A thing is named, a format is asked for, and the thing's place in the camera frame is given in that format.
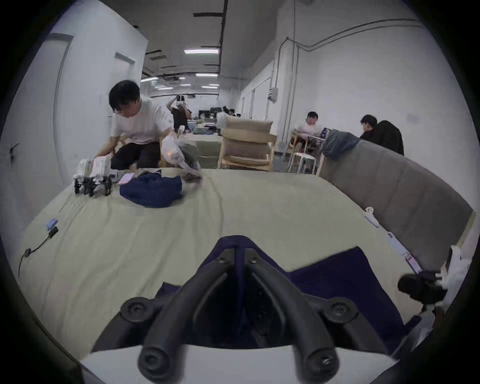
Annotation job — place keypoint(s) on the grey wall box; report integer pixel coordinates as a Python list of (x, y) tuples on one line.
[(273, 93)]

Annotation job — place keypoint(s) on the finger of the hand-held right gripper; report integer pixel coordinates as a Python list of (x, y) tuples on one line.
[(420, 287)]

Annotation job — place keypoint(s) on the spare hand-held gripper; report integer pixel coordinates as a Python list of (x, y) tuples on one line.
[(83, 176), (102, 174)]

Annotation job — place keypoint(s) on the grey padded headboard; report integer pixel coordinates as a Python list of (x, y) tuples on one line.
[(397, 187)]

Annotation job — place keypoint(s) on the white stool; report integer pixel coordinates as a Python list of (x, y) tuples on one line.
[(303, 159)]

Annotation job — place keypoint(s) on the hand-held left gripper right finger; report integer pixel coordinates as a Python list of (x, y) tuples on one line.
[(305, 318)]

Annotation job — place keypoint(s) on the black jacket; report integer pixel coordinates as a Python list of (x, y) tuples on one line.
[(390, 137)]

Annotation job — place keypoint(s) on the white strip with pink label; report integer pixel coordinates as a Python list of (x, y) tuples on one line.
[(403, 251)]

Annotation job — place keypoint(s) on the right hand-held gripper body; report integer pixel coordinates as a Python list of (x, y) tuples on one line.
[(457, 270)]

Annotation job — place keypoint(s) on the stacked wooden armchairs with cushions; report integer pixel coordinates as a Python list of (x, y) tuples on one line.
[(247, 144)]

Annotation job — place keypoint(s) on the group of people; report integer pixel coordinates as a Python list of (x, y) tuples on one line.
[(226, 114)]

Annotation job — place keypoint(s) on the dark blue shirt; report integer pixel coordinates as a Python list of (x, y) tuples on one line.
[(337, 277)]

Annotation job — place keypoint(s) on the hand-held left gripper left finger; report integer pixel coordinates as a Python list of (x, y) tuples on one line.
[(170, 318)]

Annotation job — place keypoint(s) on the small white device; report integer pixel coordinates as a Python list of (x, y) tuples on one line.
[(369, 215)]

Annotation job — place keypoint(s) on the blue denim garment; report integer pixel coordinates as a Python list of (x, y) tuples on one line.
[(337, 144)]

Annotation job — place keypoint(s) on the small blue card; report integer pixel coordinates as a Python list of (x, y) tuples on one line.
[(51, 224)]

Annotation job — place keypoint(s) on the dark blue bunched garment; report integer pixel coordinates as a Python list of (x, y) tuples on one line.
[(153, 191)]

